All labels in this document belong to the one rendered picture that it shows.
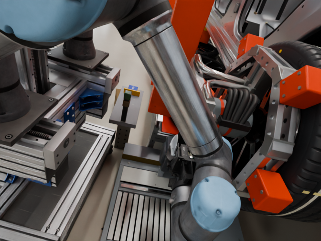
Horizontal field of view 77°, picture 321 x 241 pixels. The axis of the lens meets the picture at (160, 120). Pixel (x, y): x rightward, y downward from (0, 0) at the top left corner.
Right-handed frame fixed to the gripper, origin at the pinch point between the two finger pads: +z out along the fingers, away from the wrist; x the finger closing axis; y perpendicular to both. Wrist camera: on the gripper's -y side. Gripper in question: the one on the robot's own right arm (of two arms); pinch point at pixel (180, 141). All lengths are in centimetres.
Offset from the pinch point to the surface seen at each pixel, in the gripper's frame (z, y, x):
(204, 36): 247, -22, -50
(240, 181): -8.8, -3.2, -20.5
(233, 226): 7, -61, -51
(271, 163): -8.5, 7.1, -24.7
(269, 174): -11.6, 5.4, -23.7
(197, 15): 54, 29, -1
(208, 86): 6.5, 18.2, -3.0
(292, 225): 28, -83, -115
